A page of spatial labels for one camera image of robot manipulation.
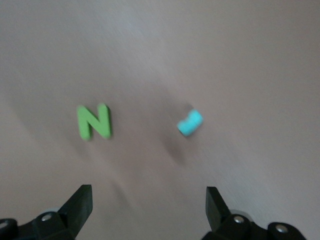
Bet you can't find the green foam letter N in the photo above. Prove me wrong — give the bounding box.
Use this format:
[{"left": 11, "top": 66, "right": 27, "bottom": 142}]
[{"left": 76, "top": 102, "right": 114, "bottom": 141}]

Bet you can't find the teal foam letter piece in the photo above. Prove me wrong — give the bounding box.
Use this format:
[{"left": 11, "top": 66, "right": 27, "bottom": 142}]
[{"left": 176, "top": 108, "right": 205, "bottom": 138}]

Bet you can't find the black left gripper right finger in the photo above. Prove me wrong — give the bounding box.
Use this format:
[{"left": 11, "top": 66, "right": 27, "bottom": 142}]
[{"left": 199, "top": 186, "right": 309, "bottom": 240}]

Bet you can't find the brown paper table cover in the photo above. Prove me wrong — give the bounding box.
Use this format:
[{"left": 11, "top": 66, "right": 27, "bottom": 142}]
[{"left": 0, "top": 0, "right": 320, "bottom": 240}]

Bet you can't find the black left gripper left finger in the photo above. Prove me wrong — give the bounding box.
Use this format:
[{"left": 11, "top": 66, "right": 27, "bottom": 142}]
[{"left": 0, "top": 184, "right": 94, "bottom": 240}]

